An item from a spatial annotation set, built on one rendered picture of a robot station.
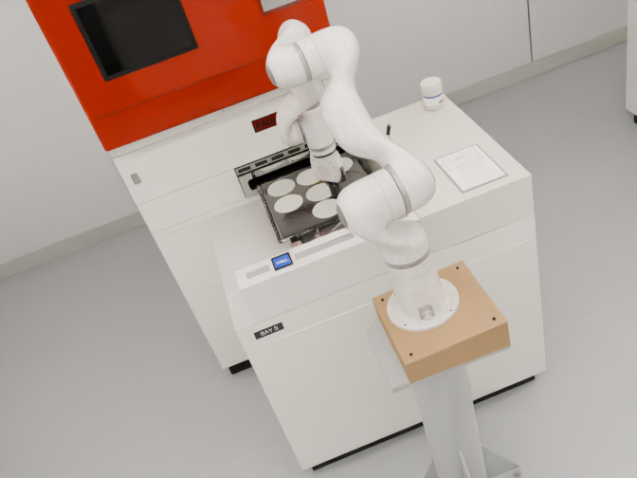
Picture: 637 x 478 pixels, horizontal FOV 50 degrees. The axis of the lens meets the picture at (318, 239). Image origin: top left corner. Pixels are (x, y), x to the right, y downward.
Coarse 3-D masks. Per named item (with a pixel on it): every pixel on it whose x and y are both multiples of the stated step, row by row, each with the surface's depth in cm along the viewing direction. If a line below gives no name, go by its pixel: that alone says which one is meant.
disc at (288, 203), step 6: (282, 198) 232; (288, 198) 231; (294, 198) 230; (300, 198) 229; (276, 204) 230; (282, 204) 229; (288, 204) 229; (294, 204) 228; (300, 204) 227; (276, 210) 228; (282, 210) 227; (288, 210) 226; (294, 210) 225
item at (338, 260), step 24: (408, 216) 197; (336, 240) 198; (360, 240) 195; (264, 264) 197; (312, 264) 193; (336, 264) 196; (360, 264) 198; (384, 264) 201; (240, 288) 192; (264, 288) 194; (288, 288) 196; (312, 288) 198; (336, 288) 201; (264, 312) 198
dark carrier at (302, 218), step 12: (348, 156) 242; (360, 168) 234; (276, 180) 242; (348, 180) 230; (264, 192) 238; (300, 192) 232; (312, 204) 225; (276, 216) 225; (288, 216) 223; (300, 216) 221; (312, 216) 220; (336, 216) 216; (288, 228) 218; (300, 228) 217
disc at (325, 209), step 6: (318, 204) 224; (324, 204) 223; (330, 204) 222; (336, 204) 222; (318, 210) 222; (324, 210) 221; (330, 210) 220; (336, 210) 219; (318, 216) 219; (324, 216) 218; (330, 216) 217
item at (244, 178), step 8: (336, 144) 245; (304, 152) 244; (280, 160) 243; (288, 160) 243; (296, 160) 244; (264, 168) 243; (272, 168) 243; (280, 168) 244; (240, 176) 242; (248, 176) 243; (256, 176) 244; (248, 192) 246; (256, 192) 247
